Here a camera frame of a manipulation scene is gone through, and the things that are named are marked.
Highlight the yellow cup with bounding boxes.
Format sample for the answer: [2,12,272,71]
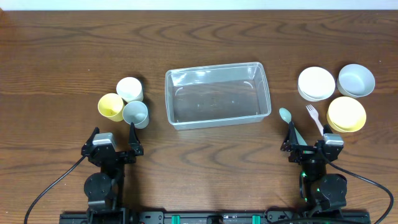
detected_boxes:
[98,93,124,122]

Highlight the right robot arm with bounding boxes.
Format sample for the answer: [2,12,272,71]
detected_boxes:
[280,122,347,218]

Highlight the grey cup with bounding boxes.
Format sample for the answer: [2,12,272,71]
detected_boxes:
[123,101,149,129]

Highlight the pink fork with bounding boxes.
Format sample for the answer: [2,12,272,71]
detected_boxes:
[306,105,323,135]

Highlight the mint green spoon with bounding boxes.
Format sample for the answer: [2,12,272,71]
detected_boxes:
[279,108,307,146]

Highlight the clear plastic container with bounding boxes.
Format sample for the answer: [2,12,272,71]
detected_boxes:
[165,62,272,130]

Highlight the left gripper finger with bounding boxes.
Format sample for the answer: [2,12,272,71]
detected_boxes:
[128,123,144,156]
[81,127,100,155]

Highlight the yellow bowl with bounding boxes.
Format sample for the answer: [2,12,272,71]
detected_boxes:
[326,96,367,133]

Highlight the white cup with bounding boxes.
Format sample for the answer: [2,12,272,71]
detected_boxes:
[116,77,144,103]

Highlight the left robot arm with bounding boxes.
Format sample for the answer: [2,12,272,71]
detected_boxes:
[81,123,144,223]

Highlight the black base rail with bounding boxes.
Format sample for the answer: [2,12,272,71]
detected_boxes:
[58,207,371,224]

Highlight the white bowl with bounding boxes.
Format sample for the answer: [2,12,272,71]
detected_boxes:
[298,67,336,101]

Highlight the grey bowl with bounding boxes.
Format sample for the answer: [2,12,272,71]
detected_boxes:
[336,64,376,98]

